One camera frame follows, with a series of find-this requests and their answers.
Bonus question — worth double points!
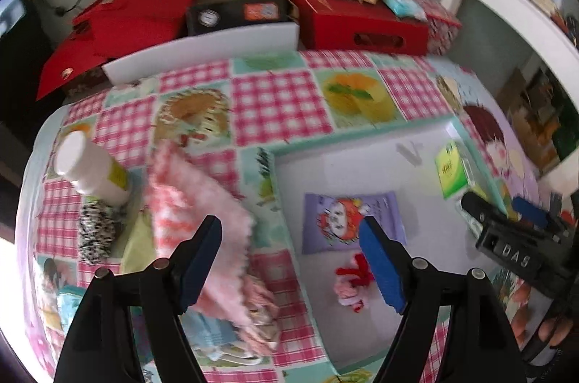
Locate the black box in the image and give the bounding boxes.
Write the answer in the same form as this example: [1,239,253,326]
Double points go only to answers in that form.
[186,0,295,36]

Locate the purple face mask packet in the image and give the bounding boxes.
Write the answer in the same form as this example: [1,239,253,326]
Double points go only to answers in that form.
[302,192,408,254]

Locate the cardboard boxes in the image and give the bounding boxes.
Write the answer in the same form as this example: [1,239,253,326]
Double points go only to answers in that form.
[498,66,579,167]

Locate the white board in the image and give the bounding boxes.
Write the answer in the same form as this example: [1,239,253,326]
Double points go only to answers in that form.
[102,22,300,87]

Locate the person's right hand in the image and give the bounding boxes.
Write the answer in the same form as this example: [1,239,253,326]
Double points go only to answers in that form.
[538,315,579,348]

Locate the blue face mask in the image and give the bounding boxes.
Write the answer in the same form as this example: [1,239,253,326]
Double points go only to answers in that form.
[181,308,240,359]

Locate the leopard print scrunchie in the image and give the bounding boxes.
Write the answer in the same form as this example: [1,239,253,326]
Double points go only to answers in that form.
[78,202,123,262]

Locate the red box with slot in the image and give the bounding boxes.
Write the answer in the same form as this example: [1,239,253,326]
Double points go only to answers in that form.
[287,0,430,57]

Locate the yellow-green cloth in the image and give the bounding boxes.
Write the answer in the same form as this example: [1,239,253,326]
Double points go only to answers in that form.
[121,211,159,275]

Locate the pink checked tablecloth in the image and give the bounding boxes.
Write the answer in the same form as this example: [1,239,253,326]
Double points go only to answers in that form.
[16,50,566,383]

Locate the red pink hair tie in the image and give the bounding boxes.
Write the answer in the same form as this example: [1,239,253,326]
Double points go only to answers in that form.
[332,253,376,312]

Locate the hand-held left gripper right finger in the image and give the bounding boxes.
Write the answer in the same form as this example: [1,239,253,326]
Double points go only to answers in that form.
[359,215,528,383]

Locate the white tray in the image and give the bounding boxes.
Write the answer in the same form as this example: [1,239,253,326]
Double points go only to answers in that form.
[260,115,521,370]

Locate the wet wipes pack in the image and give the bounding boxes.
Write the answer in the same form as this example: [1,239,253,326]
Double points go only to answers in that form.
[381,0,428,21]

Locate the dark floral box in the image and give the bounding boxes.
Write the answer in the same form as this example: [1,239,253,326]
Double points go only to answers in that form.
[63,66,111,96]

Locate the green tissue pack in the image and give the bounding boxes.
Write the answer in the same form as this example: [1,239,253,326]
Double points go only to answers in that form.
[434,140,489,200]

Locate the black leather furniture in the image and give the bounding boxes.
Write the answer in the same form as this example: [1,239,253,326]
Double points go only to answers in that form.
[0,0,55,167]

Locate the white plastic bottle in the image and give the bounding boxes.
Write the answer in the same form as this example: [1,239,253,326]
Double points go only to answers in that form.
[54,131,131,205]

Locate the pink white knitted towel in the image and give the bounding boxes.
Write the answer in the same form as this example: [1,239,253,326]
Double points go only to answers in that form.
[145,141,256,327]

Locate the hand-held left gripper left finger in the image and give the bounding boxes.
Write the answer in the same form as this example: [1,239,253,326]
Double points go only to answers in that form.
[54,215,223,383]

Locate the red patterned box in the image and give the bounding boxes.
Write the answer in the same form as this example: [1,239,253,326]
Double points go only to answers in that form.
[407,0,462,55]

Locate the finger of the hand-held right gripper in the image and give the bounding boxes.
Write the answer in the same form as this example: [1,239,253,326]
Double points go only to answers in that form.
[460,192,512,230]
[513,197,566,232]

